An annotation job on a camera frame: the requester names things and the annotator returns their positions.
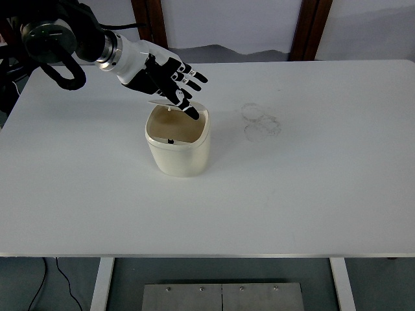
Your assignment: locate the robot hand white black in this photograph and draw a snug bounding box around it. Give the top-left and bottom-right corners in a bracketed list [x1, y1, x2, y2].
[115, 32, 209, 121]

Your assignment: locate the thin black floor cable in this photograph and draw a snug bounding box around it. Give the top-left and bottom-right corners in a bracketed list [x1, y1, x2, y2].
[27, 257, 48, 311]
[55, 257, 80, 311]

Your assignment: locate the grey metal plate with screws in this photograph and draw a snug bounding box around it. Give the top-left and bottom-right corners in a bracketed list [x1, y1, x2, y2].
[141, 282, 223, 311]
[221, 282, 305, 311]

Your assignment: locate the white table leg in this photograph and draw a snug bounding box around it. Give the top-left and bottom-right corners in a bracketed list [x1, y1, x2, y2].
[89, 258, 115, 311]
[329, 258, 357, 311]

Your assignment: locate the dark brown wooden post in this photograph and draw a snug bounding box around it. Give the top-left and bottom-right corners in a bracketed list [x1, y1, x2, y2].
[289, 0, 334, 62]
[131, 0, 172, 64]

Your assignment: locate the cream trash bin body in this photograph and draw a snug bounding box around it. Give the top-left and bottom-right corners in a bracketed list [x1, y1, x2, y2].
[144, 102, 212, 178]

